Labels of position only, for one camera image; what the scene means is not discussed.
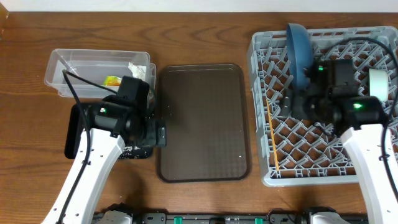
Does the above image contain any clear plastic bin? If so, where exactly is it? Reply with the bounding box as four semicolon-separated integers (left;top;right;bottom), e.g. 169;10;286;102
44;49;156;98

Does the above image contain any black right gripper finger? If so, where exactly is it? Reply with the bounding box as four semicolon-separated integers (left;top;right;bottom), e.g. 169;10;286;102
281;90;303;106
280;105;308;120

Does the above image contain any dark blue plate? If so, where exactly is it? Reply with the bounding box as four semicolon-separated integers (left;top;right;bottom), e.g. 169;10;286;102
286;23;313;90

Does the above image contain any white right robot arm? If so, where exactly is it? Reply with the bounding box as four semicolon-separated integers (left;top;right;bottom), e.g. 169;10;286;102
280;83;397;223

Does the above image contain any black plastic tray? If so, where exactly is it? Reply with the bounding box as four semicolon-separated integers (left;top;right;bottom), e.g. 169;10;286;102
64;103;155;160

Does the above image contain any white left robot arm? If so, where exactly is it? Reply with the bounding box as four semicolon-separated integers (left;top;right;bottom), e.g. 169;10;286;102
44;95;166;223

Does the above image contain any grey dishwasher rack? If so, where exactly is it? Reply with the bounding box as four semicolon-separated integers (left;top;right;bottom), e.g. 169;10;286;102
248;26;397;187

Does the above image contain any mint green bowl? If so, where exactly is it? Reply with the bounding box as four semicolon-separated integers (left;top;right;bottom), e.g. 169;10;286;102
369;69;389;102

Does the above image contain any orange chopstick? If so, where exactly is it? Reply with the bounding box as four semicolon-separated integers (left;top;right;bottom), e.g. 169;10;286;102
266;98;280;172

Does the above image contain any white rice pile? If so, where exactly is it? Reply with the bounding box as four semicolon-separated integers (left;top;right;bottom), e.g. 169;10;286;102
119;146;153;159

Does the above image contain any yellow snack wrapper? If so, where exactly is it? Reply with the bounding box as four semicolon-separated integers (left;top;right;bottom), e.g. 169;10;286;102
103;76;122;86

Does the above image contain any brown serving tray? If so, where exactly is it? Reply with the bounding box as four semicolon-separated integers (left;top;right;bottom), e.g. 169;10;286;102
156;63;251;184

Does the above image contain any white tissue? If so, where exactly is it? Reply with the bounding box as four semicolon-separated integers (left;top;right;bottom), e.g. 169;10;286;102
127;63;147;81

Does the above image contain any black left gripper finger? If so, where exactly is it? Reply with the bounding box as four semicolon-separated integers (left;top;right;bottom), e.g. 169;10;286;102
155;119;167;140
141;139;167;147

